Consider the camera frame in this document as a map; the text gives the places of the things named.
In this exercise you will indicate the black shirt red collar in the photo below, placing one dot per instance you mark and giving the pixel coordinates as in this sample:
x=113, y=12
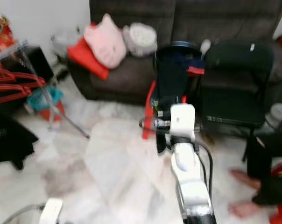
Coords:
x=173, y=88

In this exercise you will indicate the red plastic stool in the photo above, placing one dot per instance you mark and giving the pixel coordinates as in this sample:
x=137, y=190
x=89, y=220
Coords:
x=149, y=109

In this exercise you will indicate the dark grey sofa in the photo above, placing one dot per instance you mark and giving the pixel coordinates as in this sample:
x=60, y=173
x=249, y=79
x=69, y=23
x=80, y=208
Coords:
x=127, y=79

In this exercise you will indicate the black plastic bucket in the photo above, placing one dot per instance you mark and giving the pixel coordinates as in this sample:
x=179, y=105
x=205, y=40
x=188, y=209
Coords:
x=178, y=45

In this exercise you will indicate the grey owl pillow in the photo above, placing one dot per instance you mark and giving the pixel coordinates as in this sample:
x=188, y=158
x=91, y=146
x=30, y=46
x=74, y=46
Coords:
x=140, y=39

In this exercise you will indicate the black folding chair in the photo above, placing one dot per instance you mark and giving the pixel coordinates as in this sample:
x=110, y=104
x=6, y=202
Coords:
x=236, y=79

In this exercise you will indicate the grey plush toy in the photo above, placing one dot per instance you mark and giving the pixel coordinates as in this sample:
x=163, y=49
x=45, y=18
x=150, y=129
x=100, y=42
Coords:
x=205, y=45

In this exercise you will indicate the pink cat face pillow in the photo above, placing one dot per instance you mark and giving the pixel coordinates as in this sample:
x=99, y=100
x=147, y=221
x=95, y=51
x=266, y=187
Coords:
x=106, y=42

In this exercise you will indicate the red square cushion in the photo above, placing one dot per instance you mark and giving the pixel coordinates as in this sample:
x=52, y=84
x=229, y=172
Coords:
x=87, y=58

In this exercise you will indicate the silver metal clothes rack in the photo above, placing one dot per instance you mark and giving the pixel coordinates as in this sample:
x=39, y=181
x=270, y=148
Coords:
x=61, y=109

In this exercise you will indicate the person in black trousers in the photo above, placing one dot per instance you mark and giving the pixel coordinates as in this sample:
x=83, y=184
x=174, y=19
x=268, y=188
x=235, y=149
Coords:
x=264, y=154

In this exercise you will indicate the red bucket teal bag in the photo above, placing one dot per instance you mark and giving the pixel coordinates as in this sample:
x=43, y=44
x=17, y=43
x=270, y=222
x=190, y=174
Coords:
x=45, y=100

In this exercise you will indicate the black shirt green logo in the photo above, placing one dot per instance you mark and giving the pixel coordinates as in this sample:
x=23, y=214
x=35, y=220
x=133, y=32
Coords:
x=8, y=140

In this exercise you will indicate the side table lace cloth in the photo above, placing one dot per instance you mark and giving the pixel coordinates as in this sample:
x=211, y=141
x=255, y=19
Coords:
x=64, y=42

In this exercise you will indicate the black television console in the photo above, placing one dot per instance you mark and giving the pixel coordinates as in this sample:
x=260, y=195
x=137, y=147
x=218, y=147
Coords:
x=38, y=58

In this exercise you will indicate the red fortune figurine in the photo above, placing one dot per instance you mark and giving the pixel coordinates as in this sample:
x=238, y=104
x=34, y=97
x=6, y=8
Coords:
x=1, y=32

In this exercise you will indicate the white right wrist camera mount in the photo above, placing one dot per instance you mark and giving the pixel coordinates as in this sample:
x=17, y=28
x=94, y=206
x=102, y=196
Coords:
x=183, y=119

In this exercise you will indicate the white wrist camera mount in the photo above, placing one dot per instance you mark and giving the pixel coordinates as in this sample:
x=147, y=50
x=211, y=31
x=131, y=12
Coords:
x=51, y=211
x=183, y=119

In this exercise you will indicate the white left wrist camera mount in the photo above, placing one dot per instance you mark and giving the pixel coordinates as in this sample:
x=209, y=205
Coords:
x=51, y=211

